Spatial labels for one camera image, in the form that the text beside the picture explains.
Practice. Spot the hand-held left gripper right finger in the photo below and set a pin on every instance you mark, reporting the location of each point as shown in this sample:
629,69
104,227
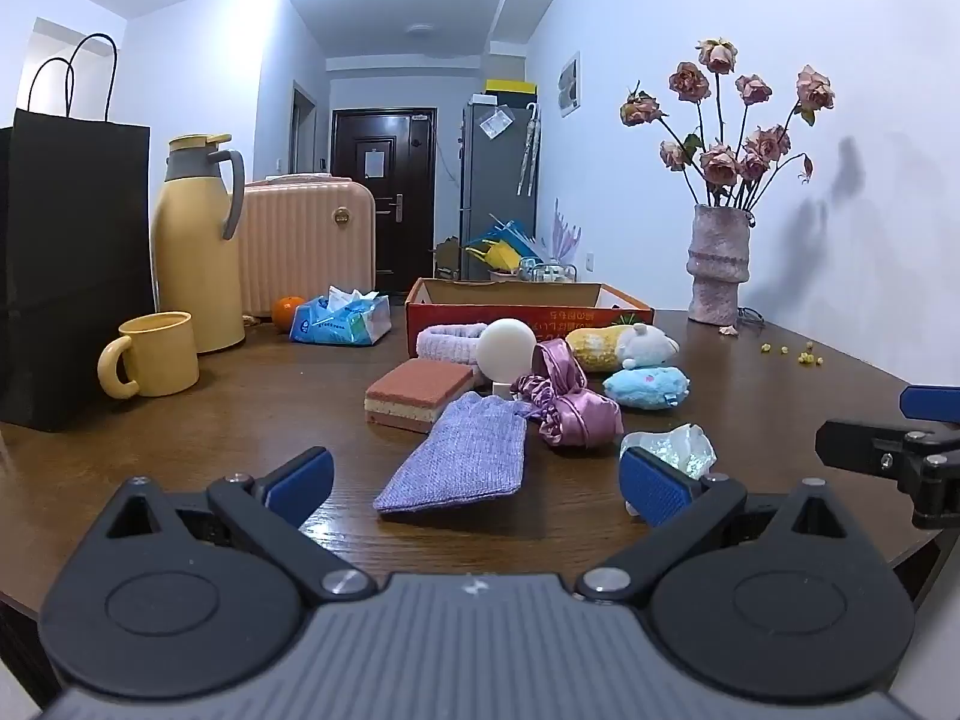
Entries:
652,487

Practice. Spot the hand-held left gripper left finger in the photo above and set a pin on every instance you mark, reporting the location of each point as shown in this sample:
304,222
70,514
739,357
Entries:
300,481

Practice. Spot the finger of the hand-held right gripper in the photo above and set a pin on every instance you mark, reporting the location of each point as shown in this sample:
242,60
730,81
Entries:
862,444
934,402

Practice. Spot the small pocket tissue packet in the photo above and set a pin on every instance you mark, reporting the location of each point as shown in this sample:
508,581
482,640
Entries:
675,450

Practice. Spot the blue plush toy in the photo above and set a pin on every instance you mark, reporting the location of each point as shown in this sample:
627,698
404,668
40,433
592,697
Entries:
645,386

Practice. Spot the pink satin hair bonnet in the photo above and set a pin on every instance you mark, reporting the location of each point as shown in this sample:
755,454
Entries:
577,412

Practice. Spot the pink layered sponge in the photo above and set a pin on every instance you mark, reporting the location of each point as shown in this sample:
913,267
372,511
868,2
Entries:
416,390

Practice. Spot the yellow white plush toy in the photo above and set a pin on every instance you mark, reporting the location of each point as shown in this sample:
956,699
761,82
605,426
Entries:
592,345

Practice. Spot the purple knit pouch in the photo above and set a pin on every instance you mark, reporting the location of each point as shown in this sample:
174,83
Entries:
457,457

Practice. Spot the purple fluffy headband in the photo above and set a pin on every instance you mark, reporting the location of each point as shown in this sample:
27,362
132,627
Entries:
442,343

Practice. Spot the white round sponge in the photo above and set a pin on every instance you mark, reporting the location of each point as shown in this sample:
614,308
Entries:
506,349

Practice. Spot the red orange cardboard box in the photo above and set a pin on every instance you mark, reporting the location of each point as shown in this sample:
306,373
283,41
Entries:
480,311

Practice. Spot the scattered yellow flower buds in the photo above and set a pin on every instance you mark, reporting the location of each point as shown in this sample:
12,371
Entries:
808,357

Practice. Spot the blue tissue pack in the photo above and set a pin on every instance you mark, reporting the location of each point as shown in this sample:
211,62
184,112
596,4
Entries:
330,326

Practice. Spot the dark wiry object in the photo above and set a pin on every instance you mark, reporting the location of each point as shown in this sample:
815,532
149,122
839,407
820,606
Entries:
751,317

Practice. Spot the orange fruit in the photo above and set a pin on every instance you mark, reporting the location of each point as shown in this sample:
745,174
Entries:
285,313

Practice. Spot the yellow mug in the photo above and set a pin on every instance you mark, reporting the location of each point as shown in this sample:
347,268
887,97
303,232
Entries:
161,360

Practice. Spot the pink textured vase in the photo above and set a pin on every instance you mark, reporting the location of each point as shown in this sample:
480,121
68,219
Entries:
716,270

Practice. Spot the pink ribbed suitcase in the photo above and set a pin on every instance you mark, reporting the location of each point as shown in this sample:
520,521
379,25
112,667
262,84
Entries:
307,247

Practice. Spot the yellow thermos jug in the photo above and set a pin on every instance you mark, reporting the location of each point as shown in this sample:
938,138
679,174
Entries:
195,262

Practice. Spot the pink bucket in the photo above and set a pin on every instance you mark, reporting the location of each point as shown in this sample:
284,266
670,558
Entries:
502,276

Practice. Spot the open brown carton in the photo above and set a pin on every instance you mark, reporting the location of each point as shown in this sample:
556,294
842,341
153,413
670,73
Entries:
448,259

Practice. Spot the dark brown entrance door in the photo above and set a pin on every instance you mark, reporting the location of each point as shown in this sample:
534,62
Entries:
382,225

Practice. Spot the blue and yellow bags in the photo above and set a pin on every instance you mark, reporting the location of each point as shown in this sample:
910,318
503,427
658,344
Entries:
502,244

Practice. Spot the black paper bag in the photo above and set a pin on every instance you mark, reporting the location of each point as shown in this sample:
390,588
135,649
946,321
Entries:
67,277

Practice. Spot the dried pink rose bouquet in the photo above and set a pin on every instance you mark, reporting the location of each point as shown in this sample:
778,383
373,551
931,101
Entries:
720,163

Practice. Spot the white paper notice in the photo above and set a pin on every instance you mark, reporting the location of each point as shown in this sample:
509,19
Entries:
373,163

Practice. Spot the grey refrigerator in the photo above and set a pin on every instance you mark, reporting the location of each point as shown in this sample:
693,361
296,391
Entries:
487,187

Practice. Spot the folded white umbrella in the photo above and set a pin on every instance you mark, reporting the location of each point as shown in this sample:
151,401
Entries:
527,150

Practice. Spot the clear plastic bag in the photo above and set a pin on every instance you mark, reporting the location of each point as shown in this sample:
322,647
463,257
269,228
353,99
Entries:
496,123

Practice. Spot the yellow black box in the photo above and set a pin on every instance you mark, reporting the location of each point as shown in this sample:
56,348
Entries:
510,88

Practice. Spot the round ceiling lamp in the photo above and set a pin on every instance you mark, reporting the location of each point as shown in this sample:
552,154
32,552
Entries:
421,30

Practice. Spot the purple wall decoration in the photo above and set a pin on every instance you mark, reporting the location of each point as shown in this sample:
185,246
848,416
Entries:
566,232

